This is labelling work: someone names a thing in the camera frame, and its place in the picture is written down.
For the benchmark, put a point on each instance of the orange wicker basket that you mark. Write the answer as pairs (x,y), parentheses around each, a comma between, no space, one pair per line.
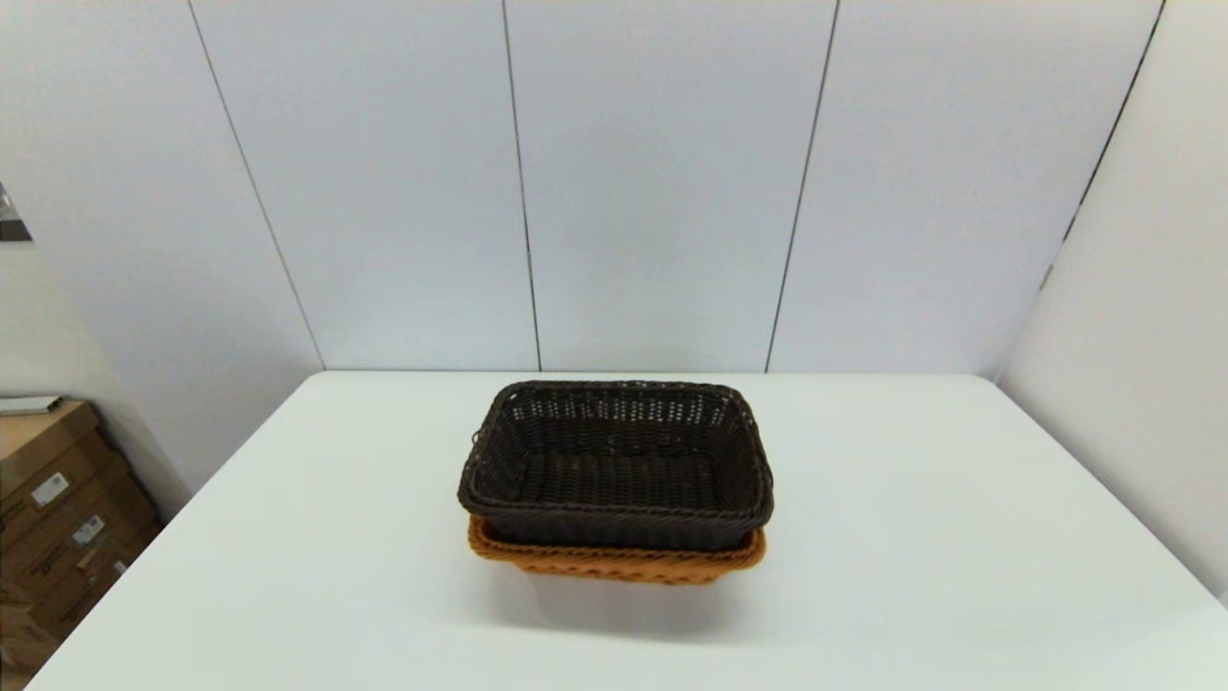
(614,566)

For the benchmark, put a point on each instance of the cardboard box with white label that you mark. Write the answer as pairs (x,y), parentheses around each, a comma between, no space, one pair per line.
(86,475)
(115,537)

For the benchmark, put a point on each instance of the dark brown wicker basket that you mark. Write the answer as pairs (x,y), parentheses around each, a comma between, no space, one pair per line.
(614,480)

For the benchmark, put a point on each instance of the dark wall fixture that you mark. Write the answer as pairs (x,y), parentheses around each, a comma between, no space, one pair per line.
(10,226)

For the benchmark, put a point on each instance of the brown cardboard box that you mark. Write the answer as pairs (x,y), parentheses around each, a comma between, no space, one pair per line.
(19,633)
(38,432)

